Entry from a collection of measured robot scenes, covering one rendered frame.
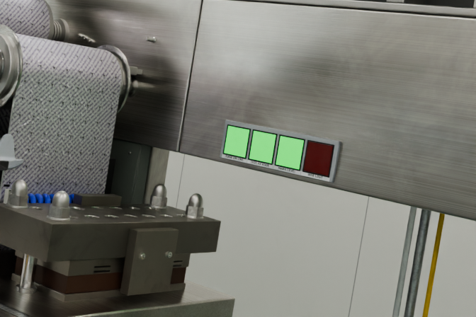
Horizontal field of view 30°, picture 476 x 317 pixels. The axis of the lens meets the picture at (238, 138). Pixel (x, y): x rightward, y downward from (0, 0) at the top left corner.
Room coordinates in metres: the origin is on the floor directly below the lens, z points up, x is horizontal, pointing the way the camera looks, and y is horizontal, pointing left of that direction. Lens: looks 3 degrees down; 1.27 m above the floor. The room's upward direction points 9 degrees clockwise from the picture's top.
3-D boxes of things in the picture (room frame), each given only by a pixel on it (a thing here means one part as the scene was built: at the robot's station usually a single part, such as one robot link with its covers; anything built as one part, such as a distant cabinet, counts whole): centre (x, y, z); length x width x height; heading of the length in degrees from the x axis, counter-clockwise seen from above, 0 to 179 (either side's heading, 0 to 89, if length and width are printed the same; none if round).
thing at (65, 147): (1.60, 0.31, 1.11); 0.23 x 0.01 x 0.18; 141
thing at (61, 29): (1.92, 0.45, 1.33); 0.07 x 0.07 x 0.07; 51
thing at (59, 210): (1.40, 0.26, 1.05); 0.04 x 0.04 x 0.04
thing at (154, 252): (1.50, 0.11, 0.96); 0.10 x 0.03 x 0.11; 141
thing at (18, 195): (1.45, 0.34, 1.05); 0.04 x 0.04 x 0.04
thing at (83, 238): (1.55, 0.19, 1.00); 0.40 x 0.16 x 0.06; 141
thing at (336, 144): (1.54, -0.07, 1.18); 0.25 x 0.01 x 0.07; 51
